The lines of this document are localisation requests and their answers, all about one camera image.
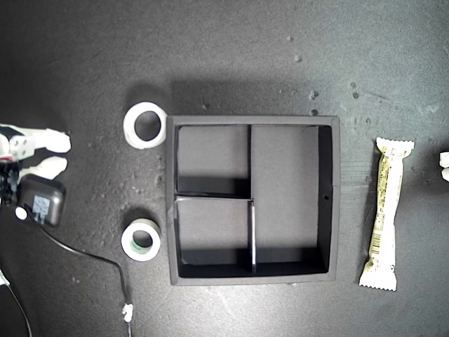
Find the black camera cable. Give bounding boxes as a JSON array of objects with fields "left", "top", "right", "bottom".
[{"left": 24, "top": 209, "right": 133, "bottom": 337}]

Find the white tape roll green core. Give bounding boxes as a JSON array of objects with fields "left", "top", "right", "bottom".
[{"left": 121, "top": 218, "right": 162, "bottom": 263}]

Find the cream wrapped snack bar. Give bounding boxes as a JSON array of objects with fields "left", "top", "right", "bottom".
[{"left": 358, "top": 136, "right": 416, "bottom": 292}]

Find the thin black cable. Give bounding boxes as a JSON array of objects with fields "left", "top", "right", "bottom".
[{"left": 0, "top": 280, "right": 33, "bottom": 337}]

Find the black compartment tray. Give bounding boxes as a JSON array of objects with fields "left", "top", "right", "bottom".
[{"left": 165, "top": 114, "right": 342, "bottom": 287}]

